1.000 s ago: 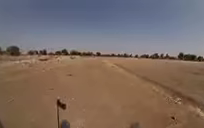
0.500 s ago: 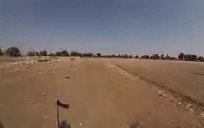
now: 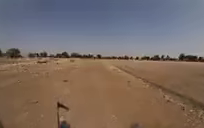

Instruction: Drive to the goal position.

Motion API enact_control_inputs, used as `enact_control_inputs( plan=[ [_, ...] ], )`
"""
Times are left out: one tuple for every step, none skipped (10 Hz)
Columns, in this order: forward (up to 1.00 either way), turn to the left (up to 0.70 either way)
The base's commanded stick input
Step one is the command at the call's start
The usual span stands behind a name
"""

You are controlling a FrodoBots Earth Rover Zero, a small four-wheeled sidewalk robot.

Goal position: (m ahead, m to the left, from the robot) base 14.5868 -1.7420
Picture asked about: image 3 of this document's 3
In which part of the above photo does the brown sandy dirt track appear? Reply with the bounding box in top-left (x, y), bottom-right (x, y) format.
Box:
top-left (0, 57), bottom-right (204, 128)

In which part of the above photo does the small dark flag on pole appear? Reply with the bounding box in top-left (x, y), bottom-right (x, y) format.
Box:
top-left (56, 101), bottom-right (70, 128)

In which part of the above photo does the bare brown dirt field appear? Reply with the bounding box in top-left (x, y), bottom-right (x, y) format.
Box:
top-left (104, 59), bottom-right (204, 109)

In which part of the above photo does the robot's own part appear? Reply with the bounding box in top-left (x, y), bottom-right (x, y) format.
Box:
top-left (59, 120), bottom-right (71, 128)
top-left (129, 122), bottom-right (143, 128)

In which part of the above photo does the row of trees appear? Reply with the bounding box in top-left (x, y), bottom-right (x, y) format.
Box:
top-left (0, 45), bottom-right (204, 63)

